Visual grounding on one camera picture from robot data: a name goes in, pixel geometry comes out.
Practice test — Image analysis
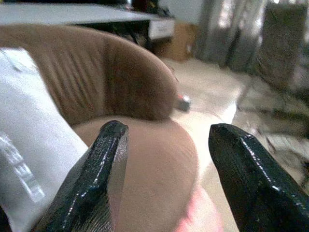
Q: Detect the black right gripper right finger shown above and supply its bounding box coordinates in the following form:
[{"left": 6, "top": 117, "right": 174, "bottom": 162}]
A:
[{"left": 208, "top": 123, "right": 309, "bottom": 232}]

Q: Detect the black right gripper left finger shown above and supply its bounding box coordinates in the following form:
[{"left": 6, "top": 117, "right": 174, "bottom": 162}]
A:
[{"left": 33, "top": 120, "right": 129, "bottom": 232}]

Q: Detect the white pillow with grey print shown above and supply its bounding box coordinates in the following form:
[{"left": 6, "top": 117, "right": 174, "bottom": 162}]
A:
[{"left": 0, "top": 47, "right": 89, "bottom": 232}]

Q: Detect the brown round sofa chair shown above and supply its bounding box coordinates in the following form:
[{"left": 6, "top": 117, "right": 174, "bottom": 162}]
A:
[{"left": 0, "top": 24, "right": 200, "bottom": 232}]

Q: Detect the small grey red floor device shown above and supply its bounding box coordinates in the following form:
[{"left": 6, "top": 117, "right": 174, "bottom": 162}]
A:
[{"left": 175, "top": 94, "right": 193, "bottom": 112}]

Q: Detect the pink cloth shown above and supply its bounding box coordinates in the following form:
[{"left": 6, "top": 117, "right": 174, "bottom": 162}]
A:
[{"left": 169, "top": 186, "right": 225, "bottom": 232}]

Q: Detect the grey patterned curtain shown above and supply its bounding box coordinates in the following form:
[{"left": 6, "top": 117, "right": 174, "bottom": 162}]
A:
[{"left": 197, "top": 0, "right": 309, "bottom": 73}]

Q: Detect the brown cardboard box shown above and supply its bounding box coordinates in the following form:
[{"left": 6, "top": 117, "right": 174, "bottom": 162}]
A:
[{"left": 154, "top": 23, "right": 201, "bottom": 62}]

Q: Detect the white drawer box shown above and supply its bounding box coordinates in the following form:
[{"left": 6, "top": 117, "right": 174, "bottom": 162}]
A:
[{"left": 148, "top": 18, "right": 176, "bottom": 41}]

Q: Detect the white table with black frame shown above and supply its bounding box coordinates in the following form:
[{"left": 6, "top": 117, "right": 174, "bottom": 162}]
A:
[{"left": 0, "top": 2, "right": 176, "bottom": 49}]

